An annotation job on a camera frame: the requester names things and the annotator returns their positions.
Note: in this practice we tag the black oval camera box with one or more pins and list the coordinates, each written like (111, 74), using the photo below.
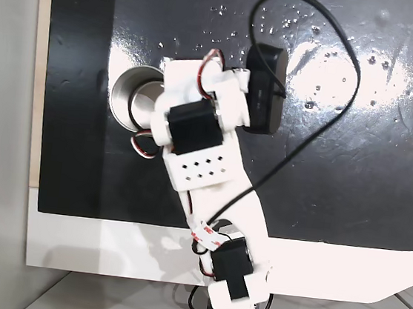
(263, 94)

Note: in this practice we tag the white board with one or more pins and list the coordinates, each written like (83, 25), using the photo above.
(106, 244)

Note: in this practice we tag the white tape with red print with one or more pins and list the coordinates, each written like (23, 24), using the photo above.
(205, 234)

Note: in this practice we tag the stainless steel cup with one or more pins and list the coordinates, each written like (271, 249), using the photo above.
(124, 93)

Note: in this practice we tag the glossy black mat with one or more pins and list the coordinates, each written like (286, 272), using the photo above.
(337, 184)

